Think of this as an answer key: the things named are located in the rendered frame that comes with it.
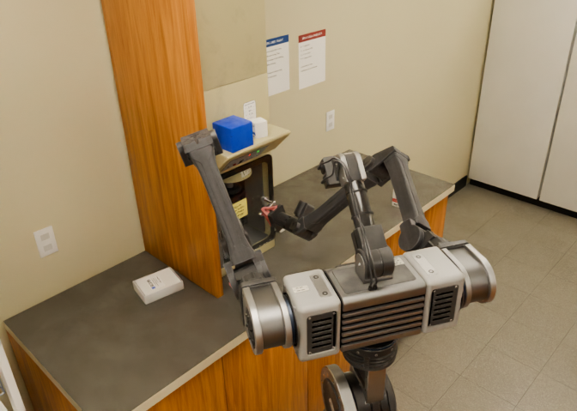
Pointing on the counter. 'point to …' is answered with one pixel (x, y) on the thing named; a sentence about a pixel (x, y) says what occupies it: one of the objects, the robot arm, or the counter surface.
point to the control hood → (276, 135)
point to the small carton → (259, 128)
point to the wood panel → (163, 118)
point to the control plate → (245, 158)
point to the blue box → (233, 133)
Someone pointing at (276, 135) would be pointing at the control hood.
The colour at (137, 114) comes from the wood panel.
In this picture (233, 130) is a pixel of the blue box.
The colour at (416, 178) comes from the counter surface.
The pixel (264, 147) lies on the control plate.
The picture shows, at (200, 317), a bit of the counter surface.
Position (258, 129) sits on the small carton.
